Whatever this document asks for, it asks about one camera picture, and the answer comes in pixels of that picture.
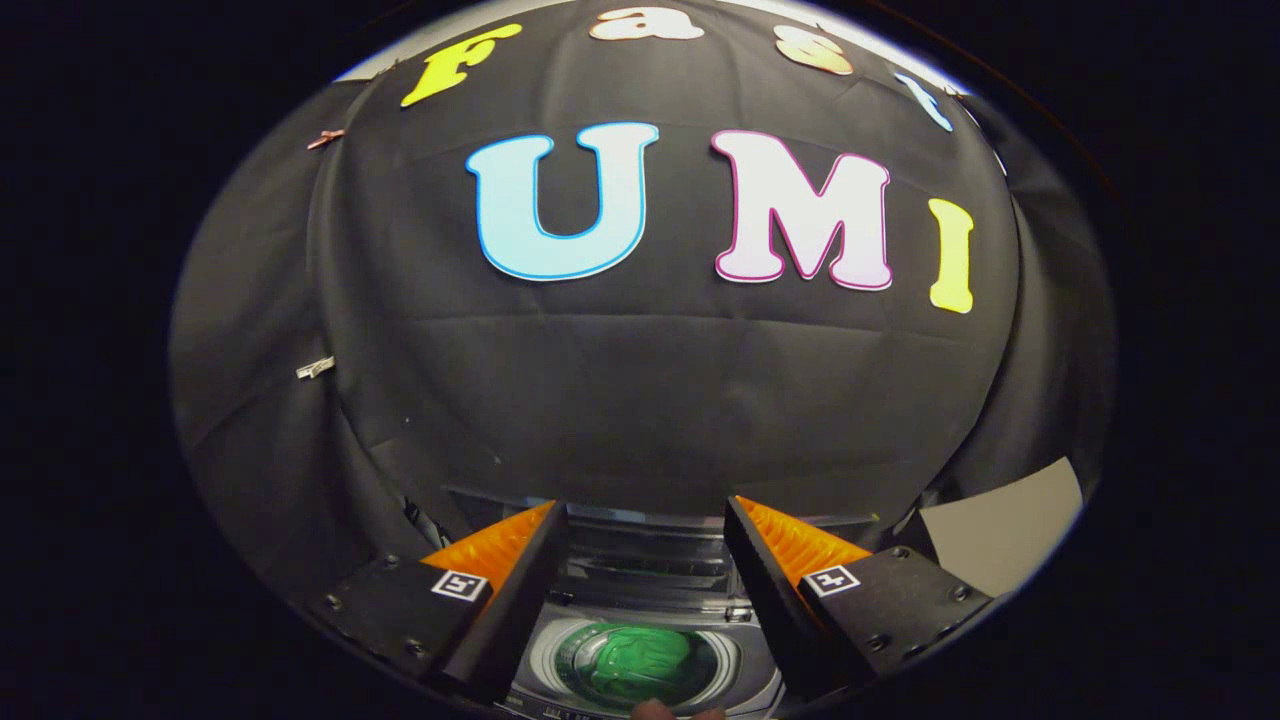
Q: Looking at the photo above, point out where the grey cabinet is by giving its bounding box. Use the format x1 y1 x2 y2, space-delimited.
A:
918 457 1087 600

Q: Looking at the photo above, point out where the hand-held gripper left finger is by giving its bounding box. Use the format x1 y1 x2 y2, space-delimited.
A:
312 499 571 703

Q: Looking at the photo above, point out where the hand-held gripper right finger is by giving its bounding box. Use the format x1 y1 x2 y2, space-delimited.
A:
725 495 995 700

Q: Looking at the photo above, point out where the green polo shirt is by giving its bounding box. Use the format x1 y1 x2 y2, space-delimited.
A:
583 626 698 703

